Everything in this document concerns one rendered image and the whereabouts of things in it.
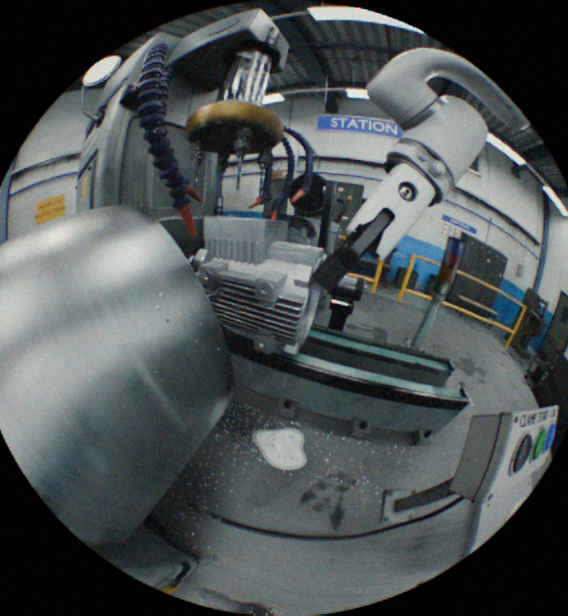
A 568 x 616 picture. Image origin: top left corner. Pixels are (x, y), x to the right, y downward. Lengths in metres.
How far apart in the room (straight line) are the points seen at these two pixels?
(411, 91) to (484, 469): 0.32
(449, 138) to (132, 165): 0.50
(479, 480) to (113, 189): 0.59
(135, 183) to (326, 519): 0.70
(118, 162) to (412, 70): 0.46
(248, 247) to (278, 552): 0.47
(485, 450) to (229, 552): 0.33
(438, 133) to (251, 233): 0.27
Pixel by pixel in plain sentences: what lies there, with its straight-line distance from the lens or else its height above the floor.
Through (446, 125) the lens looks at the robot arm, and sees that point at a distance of 0.26.
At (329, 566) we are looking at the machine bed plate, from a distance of 0.38.
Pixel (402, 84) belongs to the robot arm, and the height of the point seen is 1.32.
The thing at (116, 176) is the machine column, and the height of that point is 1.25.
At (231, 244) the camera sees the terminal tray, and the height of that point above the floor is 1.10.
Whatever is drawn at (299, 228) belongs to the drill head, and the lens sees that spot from 0.52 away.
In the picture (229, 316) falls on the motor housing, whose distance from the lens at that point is 0.29.
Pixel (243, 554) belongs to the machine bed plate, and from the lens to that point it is 0.36.
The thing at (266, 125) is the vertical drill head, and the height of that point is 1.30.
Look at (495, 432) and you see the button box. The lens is 0.18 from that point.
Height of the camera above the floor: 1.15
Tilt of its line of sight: 28 degrees down
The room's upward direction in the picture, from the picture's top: 7 degrees clockwise
